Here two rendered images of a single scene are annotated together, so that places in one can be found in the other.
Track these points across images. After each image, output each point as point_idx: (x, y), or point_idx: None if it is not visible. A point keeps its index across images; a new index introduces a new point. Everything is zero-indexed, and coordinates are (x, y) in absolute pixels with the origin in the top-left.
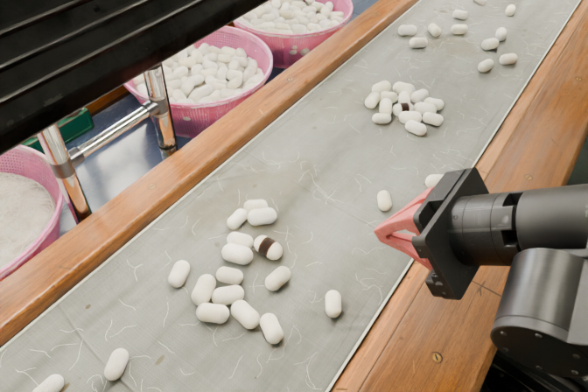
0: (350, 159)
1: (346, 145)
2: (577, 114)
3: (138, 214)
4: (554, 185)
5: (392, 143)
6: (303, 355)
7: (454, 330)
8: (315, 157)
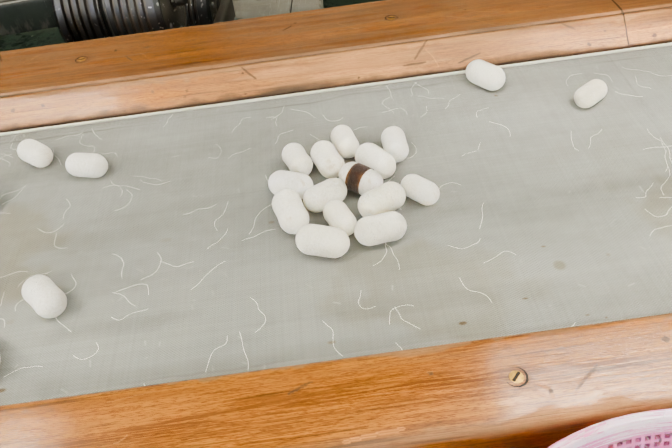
0: (561, 174)
1: (537, 197)
2: (195, 34)
3: None
4: (380, 3)
5: (454, 159)
6: None
7: None
8: (622, 211)
